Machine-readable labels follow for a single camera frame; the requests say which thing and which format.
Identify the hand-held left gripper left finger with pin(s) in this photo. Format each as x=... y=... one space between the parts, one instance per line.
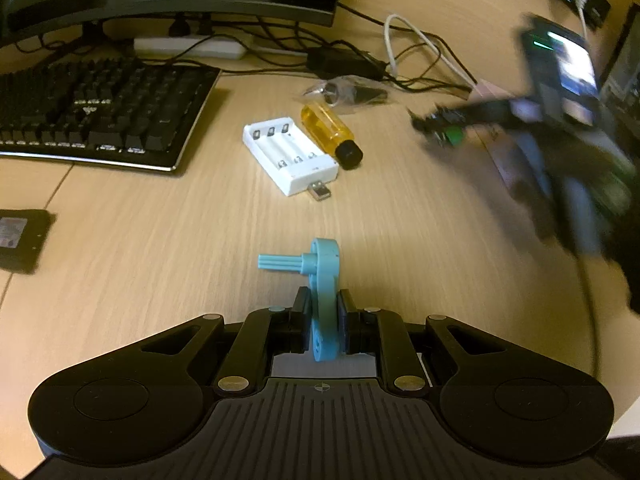
x=299 y=310

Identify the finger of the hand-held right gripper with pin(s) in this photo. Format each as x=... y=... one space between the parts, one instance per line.
x=490 y=111

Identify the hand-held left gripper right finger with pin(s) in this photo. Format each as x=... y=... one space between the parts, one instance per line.
x=345 y=312

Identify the light blue plastic part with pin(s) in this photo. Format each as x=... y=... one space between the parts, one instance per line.
x=327 y=280

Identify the green terminal connector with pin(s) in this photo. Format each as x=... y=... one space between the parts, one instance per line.
x=450 y=137

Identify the pink cardboard box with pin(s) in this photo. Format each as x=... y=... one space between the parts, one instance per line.
x=500 y=160

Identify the clear plastic bag of parts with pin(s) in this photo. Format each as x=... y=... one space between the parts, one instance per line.
x=345 y=91

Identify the white battery charger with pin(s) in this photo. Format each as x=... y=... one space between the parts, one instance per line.
x=295 y=160

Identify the black power adapter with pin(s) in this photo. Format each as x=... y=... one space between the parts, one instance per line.
x=345 y=62

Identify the white power strip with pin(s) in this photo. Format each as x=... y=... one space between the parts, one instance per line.
x=215 y=49

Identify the black keyboard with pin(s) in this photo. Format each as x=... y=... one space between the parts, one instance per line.
x=100 y=110

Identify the black flat drive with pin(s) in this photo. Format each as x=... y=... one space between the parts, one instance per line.
x=22 y=240

